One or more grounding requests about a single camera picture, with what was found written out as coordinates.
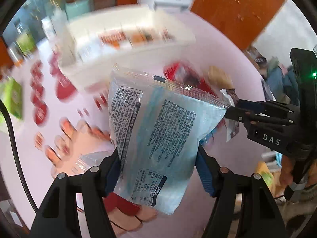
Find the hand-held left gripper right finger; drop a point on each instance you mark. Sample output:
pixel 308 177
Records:
pixel 205 176

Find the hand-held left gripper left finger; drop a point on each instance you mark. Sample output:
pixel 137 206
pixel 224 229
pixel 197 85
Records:
pixel 112 173

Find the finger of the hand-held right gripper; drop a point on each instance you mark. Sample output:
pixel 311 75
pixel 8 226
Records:
pixel 235 116
pixel 252 106

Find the large light blue snack bag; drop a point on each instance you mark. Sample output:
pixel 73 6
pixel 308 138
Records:
pixel 161 141

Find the white plastic storage box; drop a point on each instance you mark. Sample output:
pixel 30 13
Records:
pixel 74 67

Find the person's right hand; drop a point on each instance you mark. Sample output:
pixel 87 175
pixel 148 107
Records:
pixel 286 169

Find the small blue snack packet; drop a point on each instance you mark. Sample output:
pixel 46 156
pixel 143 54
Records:
pixel 209 137

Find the blue denim clothing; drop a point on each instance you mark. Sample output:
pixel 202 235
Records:
pixel 279 79

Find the yellow rice crisp pack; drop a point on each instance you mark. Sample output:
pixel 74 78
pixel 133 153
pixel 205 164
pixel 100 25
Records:
pixel 220 78

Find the cardboard box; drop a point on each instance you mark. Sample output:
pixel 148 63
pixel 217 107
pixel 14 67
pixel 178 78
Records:
pixel 255 54

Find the dark snack packet red label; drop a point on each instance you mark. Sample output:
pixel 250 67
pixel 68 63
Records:
pixel 190 78

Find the wooden shelf cabinet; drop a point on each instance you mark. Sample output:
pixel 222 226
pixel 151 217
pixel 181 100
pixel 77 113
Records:
pixel 235 12

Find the orange cake snack pack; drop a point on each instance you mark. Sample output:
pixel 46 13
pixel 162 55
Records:
pixel 139 37

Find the green tissue box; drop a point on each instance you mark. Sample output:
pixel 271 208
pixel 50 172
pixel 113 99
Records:
pixel 12 99

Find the small metal can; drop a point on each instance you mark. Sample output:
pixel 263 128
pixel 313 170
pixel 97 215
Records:
pixel 16 54

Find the glass bottle green label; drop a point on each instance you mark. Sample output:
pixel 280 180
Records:
pixel 26 43

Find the white plastic jug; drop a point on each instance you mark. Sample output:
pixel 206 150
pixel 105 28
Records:
pixel 58 19

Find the teal thermos brown lid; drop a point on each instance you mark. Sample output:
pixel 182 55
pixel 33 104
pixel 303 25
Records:
pixel 78 10

